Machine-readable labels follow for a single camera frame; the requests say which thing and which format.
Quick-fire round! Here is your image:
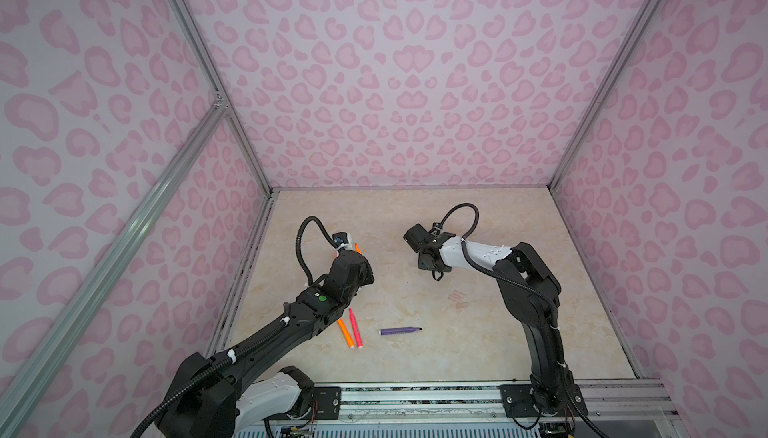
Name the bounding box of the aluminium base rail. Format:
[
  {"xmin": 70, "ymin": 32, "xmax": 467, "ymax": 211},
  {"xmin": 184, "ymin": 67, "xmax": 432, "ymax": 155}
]
[{"xmin": 160, "ymin": 381, "xmax": 691, "ymax": 438}]

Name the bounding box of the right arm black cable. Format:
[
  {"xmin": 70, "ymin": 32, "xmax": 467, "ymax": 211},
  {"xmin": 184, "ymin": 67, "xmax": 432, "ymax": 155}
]
[{"xmin": 428, "ymin": 202, "xmax": 610, "ymax": 438}]

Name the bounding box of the diagonal aluminium frame bar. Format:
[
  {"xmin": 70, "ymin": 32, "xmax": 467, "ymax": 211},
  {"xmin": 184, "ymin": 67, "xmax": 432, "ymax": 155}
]
[{"xmin": 1, "ymin": 104, "xmax": 229, "ymax": 437}]

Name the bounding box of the pink highlighter pen left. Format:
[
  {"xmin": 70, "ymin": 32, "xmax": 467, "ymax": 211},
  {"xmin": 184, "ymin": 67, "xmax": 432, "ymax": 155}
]
[{"xmin": 349, "ymin": 309, "xmax": 364, "ymax": 348}]

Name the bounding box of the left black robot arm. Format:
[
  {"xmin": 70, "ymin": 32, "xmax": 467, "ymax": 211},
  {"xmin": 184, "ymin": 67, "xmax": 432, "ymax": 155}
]
[{"xmin": 132, "ymin": 250, "xmax": 374, "ymax": 437}]

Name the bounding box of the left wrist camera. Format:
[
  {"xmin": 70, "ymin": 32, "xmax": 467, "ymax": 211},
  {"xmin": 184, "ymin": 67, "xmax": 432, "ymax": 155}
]
[{"xmin": 332, "ymin": 232, "xmax": 357, "ymax": 252}]

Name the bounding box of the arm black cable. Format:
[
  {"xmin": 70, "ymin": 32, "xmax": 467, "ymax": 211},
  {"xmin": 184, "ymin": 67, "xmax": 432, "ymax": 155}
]
[
  {"xmin": 129, "ymin": 215, "xmax": 340, "ymax": 438},
  {"xmin": 428, "ymin": 202, "xmax": 610, "ymax": 438}
]

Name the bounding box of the purple highlighter pen right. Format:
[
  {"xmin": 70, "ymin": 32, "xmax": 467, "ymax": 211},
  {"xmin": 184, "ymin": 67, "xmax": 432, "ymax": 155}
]
[{"xmin": 379, "ymin": 327, "xmax": 422, "ymax": 336}]

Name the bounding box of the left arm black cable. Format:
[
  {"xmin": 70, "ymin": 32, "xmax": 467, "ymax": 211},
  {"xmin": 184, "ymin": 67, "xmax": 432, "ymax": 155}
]
[{"xmin": 129, "ymin": 215, "xmax": 340, "ymax": 438}]

